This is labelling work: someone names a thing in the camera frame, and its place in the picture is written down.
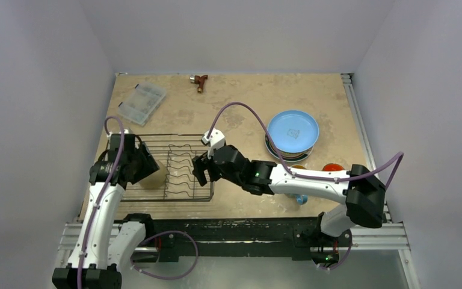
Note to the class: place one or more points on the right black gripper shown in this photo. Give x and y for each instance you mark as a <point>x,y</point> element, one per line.
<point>206,167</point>

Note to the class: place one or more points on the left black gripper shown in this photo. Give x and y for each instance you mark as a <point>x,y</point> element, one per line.
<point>149,167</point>

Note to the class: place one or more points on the white bowl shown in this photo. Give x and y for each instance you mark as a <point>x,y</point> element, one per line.
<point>155,180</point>

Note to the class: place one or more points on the light blue plate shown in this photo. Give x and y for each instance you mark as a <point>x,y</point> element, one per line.
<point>293,131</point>

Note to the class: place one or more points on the blue butterfly mug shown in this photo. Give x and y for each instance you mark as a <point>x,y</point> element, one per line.
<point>301,199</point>

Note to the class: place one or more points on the orange mug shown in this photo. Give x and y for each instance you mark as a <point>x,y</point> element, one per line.
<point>331,167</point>

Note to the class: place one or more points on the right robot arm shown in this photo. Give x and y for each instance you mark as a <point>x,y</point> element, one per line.
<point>359,193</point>

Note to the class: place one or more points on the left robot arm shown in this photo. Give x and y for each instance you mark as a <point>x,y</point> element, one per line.
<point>97,260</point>

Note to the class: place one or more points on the clear plastic organizer box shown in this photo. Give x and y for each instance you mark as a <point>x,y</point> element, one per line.
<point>142,103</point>

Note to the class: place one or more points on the brown metal fitting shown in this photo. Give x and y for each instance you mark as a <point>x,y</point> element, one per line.
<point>199,80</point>

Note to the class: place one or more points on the yellow patterned plate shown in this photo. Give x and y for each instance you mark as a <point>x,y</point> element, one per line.
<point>287,156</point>

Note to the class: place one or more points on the black wire dish rack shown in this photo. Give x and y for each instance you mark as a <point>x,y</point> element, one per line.
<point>175,152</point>

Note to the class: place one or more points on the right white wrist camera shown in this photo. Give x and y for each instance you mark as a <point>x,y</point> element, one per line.
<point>214,139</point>

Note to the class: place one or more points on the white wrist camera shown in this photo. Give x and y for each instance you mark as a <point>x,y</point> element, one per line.
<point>114,140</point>
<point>214,139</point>

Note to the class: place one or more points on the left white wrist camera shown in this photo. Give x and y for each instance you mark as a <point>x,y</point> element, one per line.
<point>114,140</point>

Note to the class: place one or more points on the black base mount frame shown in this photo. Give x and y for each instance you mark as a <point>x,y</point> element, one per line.
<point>297,238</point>

